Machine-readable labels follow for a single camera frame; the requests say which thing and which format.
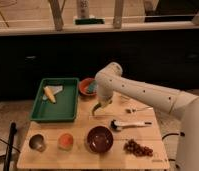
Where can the metal cup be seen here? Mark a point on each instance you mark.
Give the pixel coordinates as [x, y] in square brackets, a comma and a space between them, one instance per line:
[37, 142]

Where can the green sponge in bowl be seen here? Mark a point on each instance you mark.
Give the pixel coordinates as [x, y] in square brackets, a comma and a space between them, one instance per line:
[91, 88]

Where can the yellow corn cob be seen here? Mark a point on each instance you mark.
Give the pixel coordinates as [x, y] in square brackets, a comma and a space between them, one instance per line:
[49, 94]

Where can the metal spoon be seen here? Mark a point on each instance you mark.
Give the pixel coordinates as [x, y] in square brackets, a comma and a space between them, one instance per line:
[134, 110]

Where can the green box on shelf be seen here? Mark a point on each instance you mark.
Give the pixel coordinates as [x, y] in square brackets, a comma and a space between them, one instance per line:
[89, 21]

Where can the bunch of dark grapes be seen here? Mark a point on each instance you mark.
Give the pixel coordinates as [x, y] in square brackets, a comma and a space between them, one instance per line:
[132, 147]

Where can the wooden shelf rail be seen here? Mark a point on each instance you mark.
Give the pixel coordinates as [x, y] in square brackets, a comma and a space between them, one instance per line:
[100, 28]

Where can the dark purple bowl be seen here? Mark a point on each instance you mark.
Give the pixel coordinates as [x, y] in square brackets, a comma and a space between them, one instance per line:
[99, 139]

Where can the orange fruit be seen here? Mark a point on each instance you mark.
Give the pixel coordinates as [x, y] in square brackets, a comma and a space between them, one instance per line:
[65, 141]

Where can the green pepper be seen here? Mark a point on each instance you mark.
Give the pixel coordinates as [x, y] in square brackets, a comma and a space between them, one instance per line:
[95, 108]

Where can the black pole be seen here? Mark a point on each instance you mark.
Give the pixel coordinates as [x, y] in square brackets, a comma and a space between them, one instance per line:
[9, 148]

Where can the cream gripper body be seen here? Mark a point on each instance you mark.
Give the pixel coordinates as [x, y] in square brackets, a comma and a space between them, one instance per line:
[104, 102]

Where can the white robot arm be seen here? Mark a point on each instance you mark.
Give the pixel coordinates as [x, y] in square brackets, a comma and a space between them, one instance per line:
[181, 104]

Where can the orange bowl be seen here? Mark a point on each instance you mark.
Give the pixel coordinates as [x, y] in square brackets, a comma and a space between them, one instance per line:
[84, 84]

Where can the green plastic tray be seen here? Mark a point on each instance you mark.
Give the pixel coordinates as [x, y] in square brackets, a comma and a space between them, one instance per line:
[65, 108]

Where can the white handled brush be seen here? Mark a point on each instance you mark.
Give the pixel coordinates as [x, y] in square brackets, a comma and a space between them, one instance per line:
[119, 125]

